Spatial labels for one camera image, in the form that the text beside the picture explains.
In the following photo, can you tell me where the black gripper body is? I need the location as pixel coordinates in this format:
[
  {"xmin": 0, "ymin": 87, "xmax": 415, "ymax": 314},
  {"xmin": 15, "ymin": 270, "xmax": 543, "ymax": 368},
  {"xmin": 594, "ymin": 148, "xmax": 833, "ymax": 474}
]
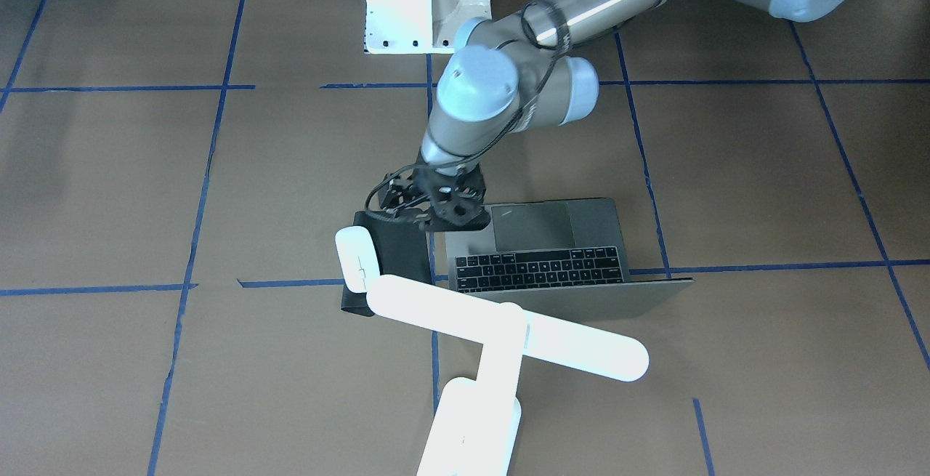
[{"xmin": 418, "ymin": 164, "xmax": 489, "ymax": 233}]

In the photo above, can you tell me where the black mouse pad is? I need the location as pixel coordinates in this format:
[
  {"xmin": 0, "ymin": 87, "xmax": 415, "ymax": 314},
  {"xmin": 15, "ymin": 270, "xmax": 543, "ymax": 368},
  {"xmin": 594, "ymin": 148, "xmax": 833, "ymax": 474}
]
[{"xmin": 340, "ymin": 211, "xmax": 432, "ymax": 317}]

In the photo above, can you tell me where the white computer mouse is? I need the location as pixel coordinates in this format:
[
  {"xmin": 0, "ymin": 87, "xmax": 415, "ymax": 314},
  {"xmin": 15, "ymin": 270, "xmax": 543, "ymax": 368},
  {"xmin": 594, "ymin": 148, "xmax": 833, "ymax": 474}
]
[{"xmin": 334, "ymin": 225, "xmax": 381, "ymax": 294}]

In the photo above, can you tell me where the grey laptop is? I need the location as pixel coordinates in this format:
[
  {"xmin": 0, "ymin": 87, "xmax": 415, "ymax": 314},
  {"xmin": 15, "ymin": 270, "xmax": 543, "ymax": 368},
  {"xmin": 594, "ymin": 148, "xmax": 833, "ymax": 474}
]
[{"xmin": 446, "ymin": 198, "xmax": 693, "ymax": 323}]

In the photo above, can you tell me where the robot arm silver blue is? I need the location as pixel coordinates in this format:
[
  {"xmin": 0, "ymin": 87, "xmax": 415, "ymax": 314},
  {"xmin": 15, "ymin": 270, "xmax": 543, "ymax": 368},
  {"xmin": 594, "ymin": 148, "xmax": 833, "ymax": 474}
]
[{"xmin": 381, "ymin": 0, "xmax": 844, "ymax": 232}]

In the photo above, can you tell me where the white desk lamp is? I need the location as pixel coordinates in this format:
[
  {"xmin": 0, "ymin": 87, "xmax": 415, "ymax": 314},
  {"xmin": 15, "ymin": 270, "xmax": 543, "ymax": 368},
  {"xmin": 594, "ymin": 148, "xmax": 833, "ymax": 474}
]
[{"xmin": 368, "ymin": 275, "xmax": 649, "ymax": 475}]

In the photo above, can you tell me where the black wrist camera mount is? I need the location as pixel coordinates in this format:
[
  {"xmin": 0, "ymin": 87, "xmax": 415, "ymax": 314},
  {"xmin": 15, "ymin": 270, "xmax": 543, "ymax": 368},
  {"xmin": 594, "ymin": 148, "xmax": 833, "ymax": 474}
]
[{"xmin": 376, "ymin": 174, "xmax": 429, "ymax": 223}]

